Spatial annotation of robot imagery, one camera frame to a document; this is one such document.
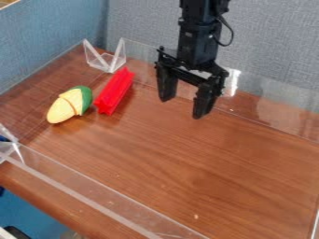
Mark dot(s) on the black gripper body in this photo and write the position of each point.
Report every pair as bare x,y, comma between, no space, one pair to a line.
208,73

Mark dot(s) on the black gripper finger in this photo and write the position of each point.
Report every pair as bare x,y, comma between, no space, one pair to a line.
167,83
205,100

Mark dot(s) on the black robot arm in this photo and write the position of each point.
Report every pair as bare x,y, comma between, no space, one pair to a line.
193,64

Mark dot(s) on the red plastic block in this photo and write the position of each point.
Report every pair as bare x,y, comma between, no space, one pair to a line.
114,91

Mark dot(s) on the yellow green toy corn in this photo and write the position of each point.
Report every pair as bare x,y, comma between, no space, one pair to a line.
73,103

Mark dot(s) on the clear acrylic corner bracket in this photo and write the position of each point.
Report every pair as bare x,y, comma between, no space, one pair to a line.
106,62

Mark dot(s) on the clear acrylic back wall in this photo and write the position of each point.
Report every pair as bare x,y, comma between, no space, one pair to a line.
266,101

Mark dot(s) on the clear acrylic wall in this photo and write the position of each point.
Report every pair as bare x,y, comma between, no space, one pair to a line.
117,206
266,101

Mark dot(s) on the clear acrylic front wall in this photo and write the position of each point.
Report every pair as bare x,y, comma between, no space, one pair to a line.
117,206

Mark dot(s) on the clear acrylic front bracket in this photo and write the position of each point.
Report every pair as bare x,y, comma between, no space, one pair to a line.
10,146

